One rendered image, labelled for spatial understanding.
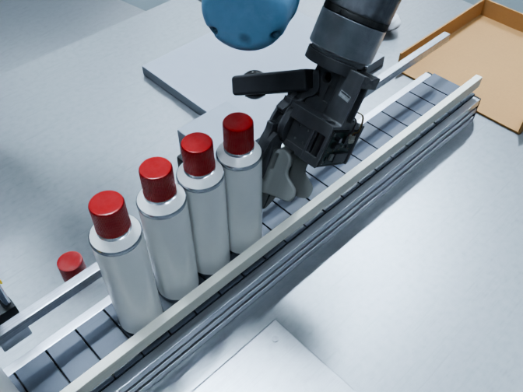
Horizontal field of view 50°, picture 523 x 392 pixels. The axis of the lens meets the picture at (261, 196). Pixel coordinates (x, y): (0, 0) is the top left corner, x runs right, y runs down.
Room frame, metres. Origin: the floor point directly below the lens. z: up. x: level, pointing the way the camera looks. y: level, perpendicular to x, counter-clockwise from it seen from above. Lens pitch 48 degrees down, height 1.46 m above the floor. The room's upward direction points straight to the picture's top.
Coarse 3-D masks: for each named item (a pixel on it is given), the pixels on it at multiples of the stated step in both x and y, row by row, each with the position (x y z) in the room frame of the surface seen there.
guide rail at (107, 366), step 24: (456, 96) 0.71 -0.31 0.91; (432, 120) 0.67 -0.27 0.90; (384, 144) 0.60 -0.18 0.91; (360, 168) 0.55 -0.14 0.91; (336, 192) 0.51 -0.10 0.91; (312, 216) 0.48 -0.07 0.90; (264, 240) 0.42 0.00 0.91; (240, 264) 0.39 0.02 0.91; (216, 288) 0.36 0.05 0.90; (168, 312) 0.32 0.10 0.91; (144, 336) 0.29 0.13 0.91; (120, 360) 0.27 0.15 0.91; (72, 384) 0.24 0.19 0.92; (96, 384) 0.25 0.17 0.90
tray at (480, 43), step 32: (448, 32) 1.02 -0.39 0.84; (480, 32) 1.04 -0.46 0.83; (512, 32) 1.04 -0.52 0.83; (416, 64) 0.92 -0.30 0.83; (448, 64) 0.92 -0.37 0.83; (480, 64) 0.92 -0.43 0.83; (512, 64) 0.92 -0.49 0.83; (480, 96) 0.82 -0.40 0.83; (512, 96) 0.82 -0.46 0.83; (512, 128) 0.73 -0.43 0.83
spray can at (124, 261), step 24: (96, 216) 0.32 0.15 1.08; (120, 216) 0.33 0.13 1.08; (96, 240) 0.32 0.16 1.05; (120, 240) 0.32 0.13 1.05; (144, 240) 0.34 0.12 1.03; (120, 264) 0.31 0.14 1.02; (144, 264) 0.33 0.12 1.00; (120, 288) 0.31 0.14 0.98; (144, 288) 0.32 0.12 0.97; (120, 312) 0.32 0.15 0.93; (144, 312) 0.32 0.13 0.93
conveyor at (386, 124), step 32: (416, 96) 0.76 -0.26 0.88; (384, 128) 0.68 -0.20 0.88; (352, 160) 0.60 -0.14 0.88; (384, 160) 0.60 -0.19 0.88; (320, 192) 0.54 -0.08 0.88; (352, 192) 0.55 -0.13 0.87; (224, 288) 0.38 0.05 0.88; (96, 320) 0.33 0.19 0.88; (64, 352) 0.29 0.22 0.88; (96, 352) 0.29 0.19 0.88; (32, 384) 0.25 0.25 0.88; (64, 384) 0.25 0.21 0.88
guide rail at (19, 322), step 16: (432, 48) 0.79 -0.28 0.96; (400, 64) 0.73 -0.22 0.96; (384, 80) 0.70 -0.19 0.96; (80, 272) 0.34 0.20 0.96; (96, 272) 0.35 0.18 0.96; (64, 288) 0.32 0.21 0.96; (80, 288) 0.33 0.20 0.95; (32, 304) 0.30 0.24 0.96; (48, 304) 0.31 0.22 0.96; (16, 320) 0.29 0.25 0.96; (32, 320) 0.29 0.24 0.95; (0, 336) 0.27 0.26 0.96
